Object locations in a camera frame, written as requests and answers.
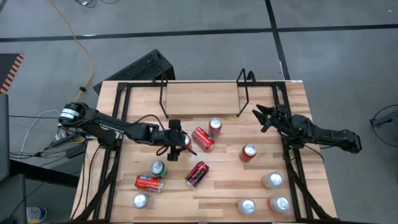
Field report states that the black floor cable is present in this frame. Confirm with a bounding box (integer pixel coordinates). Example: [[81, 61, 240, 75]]
[[74, 0, 121, 9]]

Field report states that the white cable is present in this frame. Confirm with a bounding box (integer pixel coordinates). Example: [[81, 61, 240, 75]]
[[18, 109, 62, 156]]

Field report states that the black floor beam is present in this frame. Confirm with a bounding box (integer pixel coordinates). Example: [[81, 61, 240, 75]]
[[9, 158, 80, 189]]

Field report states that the white and blue container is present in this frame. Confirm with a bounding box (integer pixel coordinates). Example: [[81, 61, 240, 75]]
[[26, 206, 48, 223]]

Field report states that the black power adapter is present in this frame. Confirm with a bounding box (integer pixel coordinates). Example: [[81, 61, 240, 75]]
[[63, 143, 88, 159]]

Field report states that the yellow cable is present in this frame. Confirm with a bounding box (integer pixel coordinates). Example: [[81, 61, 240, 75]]
[[49, 0, 94, 94]]

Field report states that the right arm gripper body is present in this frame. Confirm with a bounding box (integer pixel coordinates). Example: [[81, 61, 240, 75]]
[[268, 105, 295, 138]]

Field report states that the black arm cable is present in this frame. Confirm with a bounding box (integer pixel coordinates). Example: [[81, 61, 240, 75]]
[[281, 136, 326, 164], [123, 114, 170, 138]]

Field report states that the green Sprite can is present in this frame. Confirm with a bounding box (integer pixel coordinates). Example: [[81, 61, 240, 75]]
[[150, 160, 169, 179]]

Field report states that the black metal table frame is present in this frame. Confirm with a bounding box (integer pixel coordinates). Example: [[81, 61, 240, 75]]
[[71, 81, 340, 224]]

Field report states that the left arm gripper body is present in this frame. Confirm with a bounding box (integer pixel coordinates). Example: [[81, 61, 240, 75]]
[[154, 129, 187, 150]]

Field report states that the black mat with striped edge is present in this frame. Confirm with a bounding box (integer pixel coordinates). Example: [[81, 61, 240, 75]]
[[0, 52, 25, 94]]

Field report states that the grey power strip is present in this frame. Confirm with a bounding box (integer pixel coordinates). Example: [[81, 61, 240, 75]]
[[55, 124, 94, 144]]

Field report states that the red Coca-Cola Zero can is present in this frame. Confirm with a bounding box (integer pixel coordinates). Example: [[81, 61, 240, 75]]
[[185, 161, 210, 189], [238, 143, 258, 164]]

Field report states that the silver and red soda can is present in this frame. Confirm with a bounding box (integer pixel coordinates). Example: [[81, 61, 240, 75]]
[[237, 198, 257, 216], [261, 170, 284, 190], [266, 194, 291, 214], [132, 192, 154, 210]]

